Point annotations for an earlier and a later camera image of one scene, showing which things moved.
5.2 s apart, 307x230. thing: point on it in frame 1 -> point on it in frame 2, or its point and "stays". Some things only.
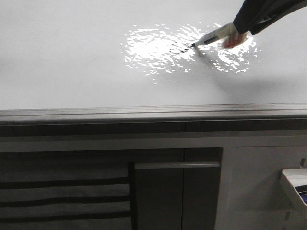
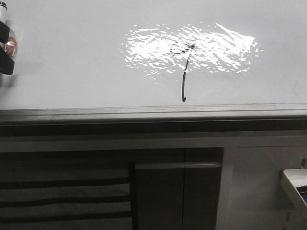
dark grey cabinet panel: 176,188 stays
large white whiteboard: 104,61 stays
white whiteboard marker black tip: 216,35 -> 3,9
